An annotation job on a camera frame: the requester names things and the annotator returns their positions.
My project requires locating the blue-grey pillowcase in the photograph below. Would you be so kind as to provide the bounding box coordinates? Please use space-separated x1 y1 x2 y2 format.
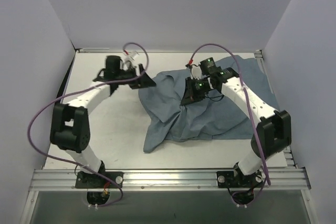
137 55 276 154

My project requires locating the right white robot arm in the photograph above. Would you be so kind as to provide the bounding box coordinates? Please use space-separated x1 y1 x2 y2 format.
181 58 291 187

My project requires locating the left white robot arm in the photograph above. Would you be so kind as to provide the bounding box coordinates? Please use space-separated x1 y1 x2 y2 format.
50 55 156 188

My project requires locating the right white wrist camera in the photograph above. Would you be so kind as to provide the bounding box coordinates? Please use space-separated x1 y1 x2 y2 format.
191 65 202 80

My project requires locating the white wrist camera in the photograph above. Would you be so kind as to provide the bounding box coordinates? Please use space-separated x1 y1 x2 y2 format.
124 51 139 64
191 65 202 80

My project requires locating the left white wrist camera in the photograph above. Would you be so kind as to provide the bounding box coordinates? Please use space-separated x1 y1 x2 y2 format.
124 51 139 64

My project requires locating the back aluminium rail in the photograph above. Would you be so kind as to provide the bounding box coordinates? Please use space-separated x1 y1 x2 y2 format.
77 48 110 54

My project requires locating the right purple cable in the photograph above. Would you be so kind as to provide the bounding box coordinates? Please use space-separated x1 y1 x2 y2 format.
185 42 271 206

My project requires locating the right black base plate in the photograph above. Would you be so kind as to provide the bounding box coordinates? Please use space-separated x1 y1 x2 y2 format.
216 169 263 189

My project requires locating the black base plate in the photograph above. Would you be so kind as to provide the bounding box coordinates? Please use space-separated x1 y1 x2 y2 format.
75 171 124 189
216 169 263 189

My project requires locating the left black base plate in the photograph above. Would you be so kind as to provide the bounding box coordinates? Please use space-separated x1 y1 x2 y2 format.
75 171 124 189

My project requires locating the front aluminium rail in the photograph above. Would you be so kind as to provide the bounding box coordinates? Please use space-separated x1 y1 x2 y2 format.
28 168 312 193

